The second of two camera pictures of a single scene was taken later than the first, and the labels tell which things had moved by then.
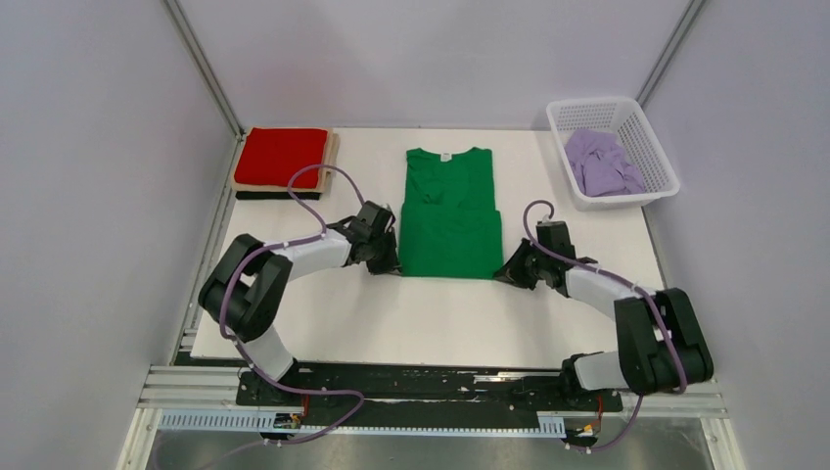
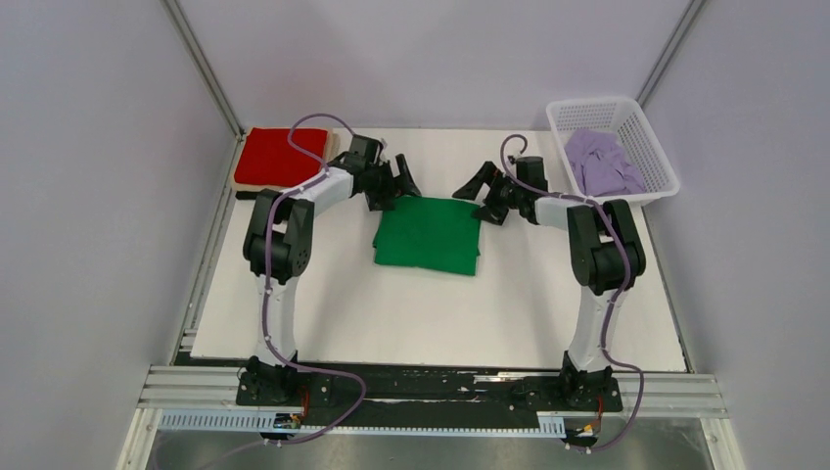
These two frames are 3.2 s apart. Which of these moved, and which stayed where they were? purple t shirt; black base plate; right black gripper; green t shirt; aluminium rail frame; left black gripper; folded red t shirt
Moved: right black gripper; green t shirt; left black gripper
Stayed: purple t shirt; folded red t shirt; aluminium rail frame; black base plate
